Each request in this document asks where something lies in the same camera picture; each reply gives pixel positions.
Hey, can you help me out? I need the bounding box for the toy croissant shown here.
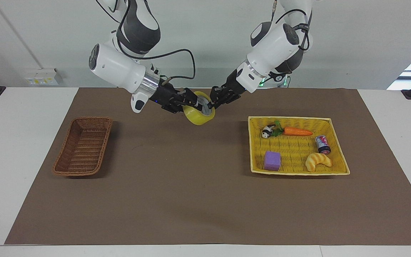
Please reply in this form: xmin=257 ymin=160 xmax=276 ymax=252
xmin=305 ymin=152 xmax=333 ymax=173

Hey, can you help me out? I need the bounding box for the yellow woven basket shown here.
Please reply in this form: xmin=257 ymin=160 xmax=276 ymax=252
xmin=247 ymin=116 xmax=351 ymax=176

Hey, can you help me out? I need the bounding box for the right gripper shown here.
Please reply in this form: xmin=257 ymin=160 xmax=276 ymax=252
xmin=151 ymin=82 xmax=200 ymax=115

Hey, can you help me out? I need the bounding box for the small drink can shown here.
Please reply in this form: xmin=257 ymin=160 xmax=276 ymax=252
xmin=315 ymin=135 xmax=331 ymax=155

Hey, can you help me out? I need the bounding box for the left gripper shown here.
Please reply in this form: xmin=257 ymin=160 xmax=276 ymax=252
xmin=208 ymin=69 xmax=246 ymax=110

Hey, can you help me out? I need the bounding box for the white wall socket box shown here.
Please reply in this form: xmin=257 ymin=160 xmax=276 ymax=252
xmin=24 ymin=68 xmax=64 ymax=86

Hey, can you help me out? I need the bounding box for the brown wicker basket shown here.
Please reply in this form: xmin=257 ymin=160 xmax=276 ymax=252
xmin=52 ymin=116 xmax=113 ymax=177

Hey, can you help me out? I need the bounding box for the yellow tape roll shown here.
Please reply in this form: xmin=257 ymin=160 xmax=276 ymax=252
xmin=182 ymin=91 xmax=216 ymax=126

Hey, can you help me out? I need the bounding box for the orange toy carrot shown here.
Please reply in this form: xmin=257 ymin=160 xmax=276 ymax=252
xmin=273 ymin=120 xmax=314 ymax=137

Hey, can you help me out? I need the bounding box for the panda toy figure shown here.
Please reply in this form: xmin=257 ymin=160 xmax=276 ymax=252
xmin=261 ymin=124 xmax=276 ymax=139

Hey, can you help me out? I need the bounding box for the purple block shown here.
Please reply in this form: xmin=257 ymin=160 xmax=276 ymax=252
xmin=264 ymin=151 xmax=282 ymax=171

